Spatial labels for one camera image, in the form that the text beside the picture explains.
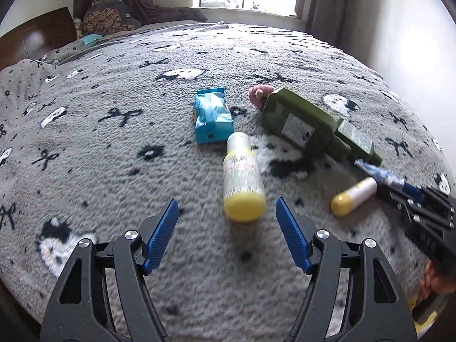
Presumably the yellow capped white bottle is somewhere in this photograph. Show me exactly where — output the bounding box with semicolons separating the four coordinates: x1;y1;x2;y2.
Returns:
223;132;267;222

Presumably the grey patterned bed blanket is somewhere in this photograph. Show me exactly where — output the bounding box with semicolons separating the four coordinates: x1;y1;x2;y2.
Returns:
1;23;455;341

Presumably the pink crumpled wrapper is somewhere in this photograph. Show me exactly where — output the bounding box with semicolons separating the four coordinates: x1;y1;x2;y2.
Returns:
248;84;274;110

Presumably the small dark green bottle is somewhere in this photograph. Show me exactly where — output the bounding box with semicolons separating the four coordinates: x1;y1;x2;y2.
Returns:
335;118;382;166

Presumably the right hand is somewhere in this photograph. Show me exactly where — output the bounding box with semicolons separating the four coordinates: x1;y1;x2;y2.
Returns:
418;261;456;300

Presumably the patterned brown cushion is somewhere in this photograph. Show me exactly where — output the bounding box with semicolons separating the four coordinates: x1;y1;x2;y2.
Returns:
82;0;141;36

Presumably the yellow trash bag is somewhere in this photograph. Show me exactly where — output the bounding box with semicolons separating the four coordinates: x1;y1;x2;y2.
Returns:
407;296;439;339

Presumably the grey patterned pillow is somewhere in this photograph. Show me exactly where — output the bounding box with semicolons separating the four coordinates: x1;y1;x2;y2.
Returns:
1;60;55;119

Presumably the small yellow capped tube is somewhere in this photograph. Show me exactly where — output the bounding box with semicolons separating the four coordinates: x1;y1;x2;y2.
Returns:
330;177;378;217

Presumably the blue white cloth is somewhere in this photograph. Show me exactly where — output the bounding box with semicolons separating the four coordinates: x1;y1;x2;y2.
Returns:
354;159;405;190

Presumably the teal small object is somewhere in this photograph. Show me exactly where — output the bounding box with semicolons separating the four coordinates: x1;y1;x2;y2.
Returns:
80;34;103;47

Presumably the right dark curtain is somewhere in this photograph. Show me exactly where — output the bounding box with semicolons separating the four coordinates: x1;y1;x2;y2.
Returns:
294;0;345;46

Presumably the blue snack packet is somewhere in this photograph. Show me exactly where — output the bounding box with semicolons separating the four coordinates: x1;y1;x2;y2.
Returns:
193;87;234;144

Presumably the dark wooden headboard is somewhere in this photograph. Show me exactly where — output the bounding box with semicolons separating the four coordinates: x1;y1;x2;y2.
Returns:
0;7;76;70

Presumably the large dark green bottle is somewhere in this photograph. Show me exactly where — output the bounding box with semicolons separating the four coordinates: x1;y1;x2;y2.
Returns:
261;88;351;162

